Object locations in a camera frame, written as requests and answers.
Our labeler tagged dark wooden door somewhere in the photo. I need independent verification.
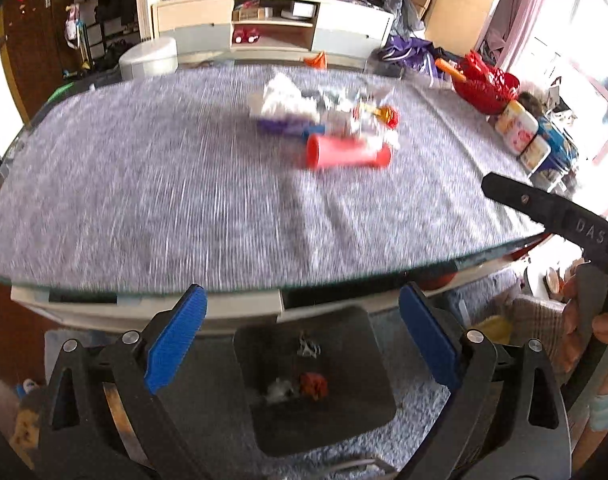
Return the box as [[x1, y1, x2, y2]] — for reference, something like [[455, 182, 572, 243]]
[[1, 0, 79, 111]]

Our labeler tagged small white wrapper scrap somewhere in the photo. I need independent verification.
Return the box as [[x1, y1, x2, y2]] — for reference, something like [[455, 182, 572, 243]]
[[298, 332, 321, 359]]

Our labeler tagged purple snack wrapper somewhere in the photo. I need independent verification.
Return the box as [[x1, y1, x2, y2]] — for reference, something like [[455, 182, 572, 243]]
[[256, 112, 325, 136]]

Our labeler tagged grey jacket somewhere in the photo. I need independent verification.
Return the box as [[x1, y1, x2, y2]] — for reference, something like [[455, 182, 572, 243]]
[[381, 0, 425, 31]]

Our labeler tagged blue packaged item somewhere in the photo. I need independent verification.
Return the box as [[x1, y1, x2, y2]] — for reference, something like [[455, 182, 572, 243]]
[[536, 117, 580, 181]]

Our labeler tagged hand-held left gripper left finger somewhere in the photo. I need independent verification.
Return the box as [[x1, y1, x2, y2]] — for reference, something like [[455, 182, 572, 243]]
[[36, 284, 207, 480]]

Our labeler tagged white crumpled paper ball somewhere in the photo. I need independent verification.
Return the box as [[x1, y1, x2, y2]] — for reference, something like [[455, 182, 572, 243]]
[[264, 379, 297, 405]]

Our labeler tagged beige grey tv cabinet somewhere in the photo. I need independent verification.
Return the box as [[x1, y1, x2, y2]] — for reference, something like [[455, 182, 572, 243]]
[[151, 0, 395, 68]]

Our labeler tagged purple bag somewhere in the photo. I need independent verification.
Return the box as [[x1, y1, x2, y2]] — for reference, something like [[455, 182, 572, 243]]
[[376, 35, 437, 73]]

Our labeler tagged plaid cushion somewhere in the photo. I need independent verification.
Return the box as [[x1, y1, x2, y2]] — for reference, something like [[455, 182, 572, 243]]
[[511, 297, 570, 376]]

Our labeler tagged black trash bin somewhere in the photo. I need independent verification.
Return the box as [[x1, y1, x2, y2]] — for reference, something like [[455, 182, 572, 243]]
[[233, 305, 399, 458]]

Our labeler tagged red plastic tube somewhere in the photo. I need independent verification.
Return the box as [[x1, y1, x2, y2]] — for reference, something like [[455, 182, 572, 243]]
[[305, 132, 392, 172]]

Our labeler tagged pink curtain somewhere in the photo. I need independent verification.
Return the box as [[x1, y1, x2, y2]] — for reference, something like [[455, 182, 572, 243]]
[[484, 0, 555, 68]]

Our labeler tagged red plastic basket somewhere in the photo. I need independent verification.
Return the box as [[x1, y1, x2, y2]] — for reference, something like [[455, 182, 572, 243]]
[[453, 51, 521, 115]]

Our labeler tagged flat cardboard box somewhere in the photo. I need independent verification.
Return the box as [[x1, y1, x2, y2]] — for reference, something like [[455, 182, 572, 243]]
[[232, 7, 273, 22]]

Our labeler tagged white wrapper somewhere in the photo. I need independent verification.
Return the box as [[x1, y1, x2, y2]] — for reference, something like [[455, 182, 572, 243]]
[[329, 110, 399, 151]]

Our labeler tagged orange handled tool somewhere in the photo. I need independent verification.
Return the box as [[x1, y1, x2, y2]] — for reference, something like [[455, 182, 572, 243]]
[[435, 58, 467, 83]]

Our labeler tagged grey woven table mat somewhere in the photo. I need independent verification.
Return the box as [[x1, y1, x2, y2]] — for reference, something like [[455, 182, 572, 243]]
[[0, 62, 550, 296]]

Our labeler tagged silver foil wrapper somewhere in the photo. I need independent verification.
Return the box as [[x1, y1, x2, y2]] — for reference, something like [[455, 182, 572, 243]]
[[311, 85, 385, 111]]

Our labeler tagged white round stool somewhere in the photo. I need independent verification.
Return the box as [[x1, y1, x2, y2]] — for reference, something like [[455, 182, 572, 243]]
[[118, 37, 178, 81]]

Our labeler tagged red yellow candy wrapper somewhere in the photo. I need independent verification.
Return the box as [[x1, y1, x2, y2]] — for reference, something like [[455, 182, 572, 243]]
[[356, 104, 401, 131]]

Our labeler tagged white tissue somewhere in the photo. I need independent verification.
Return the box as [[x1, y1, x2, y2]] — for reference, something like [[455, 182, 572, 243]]
[[260, 72, 317, 117]]

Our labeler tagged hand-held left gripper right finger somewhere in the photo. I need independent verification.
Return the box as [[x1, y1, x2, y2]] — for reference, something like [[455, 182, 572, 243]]
[[399, 282, 572, 480]]

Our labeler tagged person's right hand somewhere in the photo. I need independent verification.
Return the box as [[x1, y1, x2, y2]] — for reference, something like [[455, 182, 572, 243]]
[[559, 270, 608, 373]]

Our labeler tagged red crumpled paper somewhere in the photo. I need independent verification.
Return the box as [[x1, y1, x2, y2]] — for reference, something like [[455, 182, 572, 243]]
[[299, 372, 329, 401]]

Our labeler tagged grey shaggy rug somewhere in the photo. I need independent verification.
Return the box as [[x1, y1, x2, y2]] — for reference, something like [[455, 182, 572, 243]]
[[264, 265, 520, 480]]

